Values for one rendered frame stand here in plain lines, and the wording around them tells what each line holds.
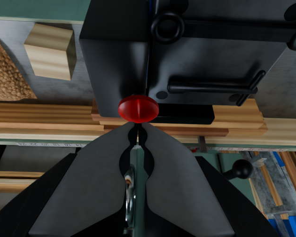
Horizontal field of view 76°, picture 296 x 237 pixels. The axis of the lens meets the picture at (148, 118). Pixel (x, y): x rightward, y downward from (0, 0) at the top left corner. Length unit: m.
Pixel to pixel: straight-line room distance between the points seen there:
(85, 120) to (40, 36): 0.15
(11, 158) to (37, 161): 0.35
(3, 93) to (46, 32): 0.13
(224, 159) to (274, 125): 0.18
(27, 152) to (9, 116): 2.70
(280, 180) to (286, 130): 0.71
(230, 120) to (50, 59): 0.26
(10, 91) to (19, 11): 0.12
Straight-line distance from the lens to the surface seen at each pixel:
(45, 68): 0.25
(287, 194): 1.13
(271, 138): 0.41
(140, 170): 0.49
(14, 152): 3.16
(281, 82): 0.35
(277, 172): 1.13
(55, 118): 0.35
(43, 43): 0.23
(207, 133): 0.32
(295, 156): 1.75
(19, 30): 0.28
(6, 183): 2.48
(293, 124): 0.46
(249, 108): 0.35
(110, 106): 0.16
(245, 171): 0.21
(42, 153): 3.00
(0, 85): 0.33
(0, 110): 0.40
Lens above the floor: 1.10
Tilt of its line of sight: 33 degrees down
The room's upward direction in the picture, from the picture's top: 180 degrees clockwise
